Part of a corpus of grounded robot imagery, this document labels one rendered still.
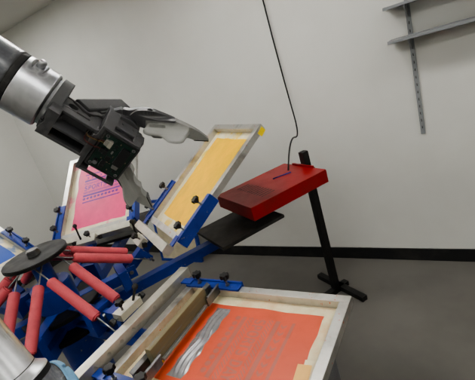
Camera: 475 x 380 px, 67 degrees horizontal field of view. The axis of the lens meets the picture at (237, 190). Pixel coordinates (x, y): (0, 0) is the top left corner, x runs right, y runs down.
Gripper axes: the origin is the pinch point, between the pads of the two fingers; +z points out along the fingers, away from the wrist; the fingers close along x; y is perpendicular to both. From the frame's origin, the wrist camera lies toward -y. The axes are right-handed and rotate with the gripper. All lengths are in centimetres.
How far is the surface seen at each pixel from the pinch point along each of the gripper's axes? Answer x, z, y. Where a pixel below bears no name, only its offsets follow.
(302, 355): -42, 80, -16
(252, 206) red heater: -52, 90, -121
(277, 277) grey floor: -124, 199, -176
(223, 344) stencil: -67, 68, -31
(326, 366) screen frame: -33, 78, -7
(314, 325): -38, 87, -28
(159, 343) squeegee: -79, 48, -33
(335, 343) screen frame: -30, 83, -15
